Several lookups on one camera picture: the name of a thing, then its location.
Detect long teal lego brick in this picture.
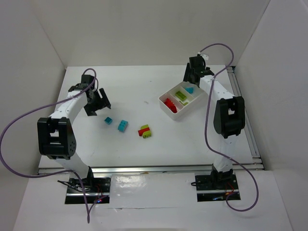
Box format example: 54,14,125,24
185,87,194,94

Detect long green lego brick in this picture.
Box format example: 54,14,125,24
175,91,187,102

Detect curved teal lego brick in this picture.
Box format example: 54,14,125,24
118,120,128,132

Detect long red lego brick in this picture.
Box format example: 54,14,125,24
164,98,177,113

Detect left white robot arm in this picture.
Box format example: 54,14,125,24
37,73,111,187

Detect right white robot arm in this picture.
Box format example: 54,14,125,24
183,55,245,187

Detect small teal lego brick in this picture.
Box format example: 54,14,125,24
104,117,113,125

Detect white divided container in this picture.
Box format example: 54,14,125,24
159,81,207,120

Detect green red curved lego stack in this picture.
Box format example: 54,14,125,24
138,124,152,139

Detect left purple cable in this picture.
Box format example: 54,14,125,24
0,68,97,224

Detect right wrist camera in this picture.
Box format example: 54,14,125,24
197,52,209,61

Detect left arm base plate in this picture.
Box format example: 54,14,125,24
57,177,111,205

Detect front aluminium rail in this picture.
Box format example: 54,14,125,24
38,163,264,174

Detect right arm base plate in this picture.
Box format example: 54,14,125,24
191,174,241,202

